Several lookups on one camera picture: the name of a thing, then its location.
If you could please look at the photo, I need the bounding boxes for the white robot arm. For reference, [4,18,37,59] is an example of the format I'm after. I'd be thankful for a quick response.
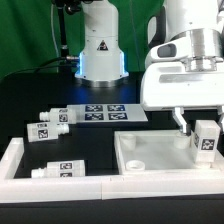
[76,0,224,134]

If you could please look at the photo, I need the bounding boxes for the black cable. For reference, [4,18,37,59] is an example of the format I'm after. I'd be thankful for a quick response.
[0,55,79,81]

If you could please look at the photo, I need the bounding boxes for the white marker sheet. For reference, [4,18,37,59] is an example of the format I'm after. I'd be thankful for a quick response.
[67,104,147,123]

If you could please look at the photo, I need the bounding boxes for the green backdrop curtain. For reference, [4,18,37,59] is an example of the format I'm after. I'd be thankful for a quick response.
[0,0,164,78]

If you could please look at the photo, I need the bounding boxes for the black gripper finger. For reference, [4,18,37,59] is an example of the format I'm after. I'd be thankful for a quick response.
[218,105,224,133]
[172,107,191,136]

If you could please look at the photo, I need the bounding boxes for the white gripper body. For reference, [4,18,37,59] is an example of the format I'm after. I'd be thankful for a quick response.
[140,62,224,111]

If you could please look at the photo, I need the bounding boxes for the white U-shaped fence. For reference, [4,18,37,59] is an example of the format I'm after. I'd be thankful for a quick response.
[0,138,224,203]

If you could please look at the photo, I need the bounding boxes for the white square table top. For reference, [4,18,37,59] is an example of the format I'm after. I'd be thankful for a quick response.
[114,130,224,177]

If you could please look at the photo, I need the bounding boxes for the black camera stand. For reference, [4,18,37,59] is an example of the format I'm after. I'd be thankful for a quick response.
[51,0,81,73]

